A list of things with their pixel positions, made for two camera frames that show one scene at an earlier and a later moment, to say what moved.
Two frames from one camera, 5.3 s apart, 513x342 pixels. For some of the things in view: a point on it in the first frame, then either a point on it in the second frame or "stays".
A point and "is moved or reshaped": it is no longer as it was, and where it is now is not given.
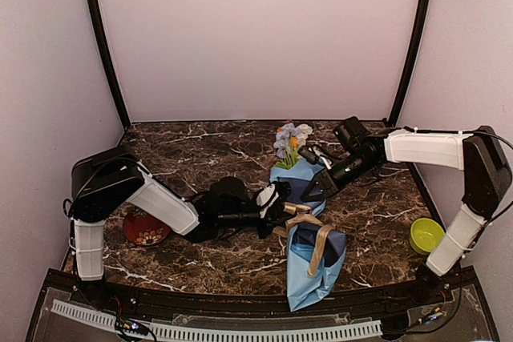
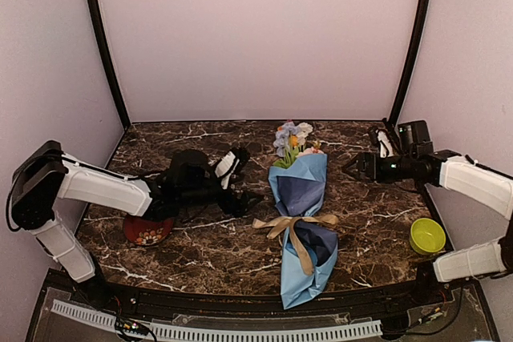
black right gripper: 327,183 -> 365,158
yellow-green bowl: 426,235 stays
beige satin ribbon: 302,214 -> 289,221
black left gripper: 275,215 -> 240,207
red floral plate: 143,230 stays
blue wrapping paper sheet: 296,176 is moved or reshaped
